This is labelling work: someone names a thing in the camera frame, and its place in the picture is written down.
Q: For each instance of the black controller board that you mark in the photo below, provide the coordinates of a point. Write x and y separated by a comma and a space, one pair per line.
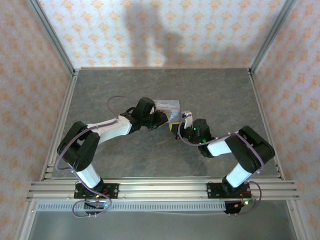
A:
98, 206
236, 206

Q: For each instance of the aluminium table side rail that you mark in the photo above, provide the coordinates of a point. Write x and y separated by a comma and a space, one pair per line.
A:
66, 105
260, 107

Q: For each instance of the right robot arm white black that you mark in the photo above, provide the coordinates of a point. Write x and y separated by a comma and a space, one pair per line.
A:
250, 150

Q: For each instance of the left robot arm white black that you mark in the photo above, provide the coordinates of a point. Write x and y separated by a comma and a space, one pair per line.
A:
112, 130

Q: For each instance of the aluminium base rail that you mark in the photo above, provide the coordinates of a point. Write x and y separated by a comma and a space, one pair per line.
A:
162, 190

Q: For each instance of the grey metal panel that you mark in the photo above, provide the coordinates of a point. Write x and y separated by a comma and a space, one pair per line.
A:
162, 226

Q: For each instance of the aluminium frame post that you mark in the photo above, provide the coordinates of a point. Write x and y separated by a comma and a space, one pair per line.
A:
272, 37
53, 40

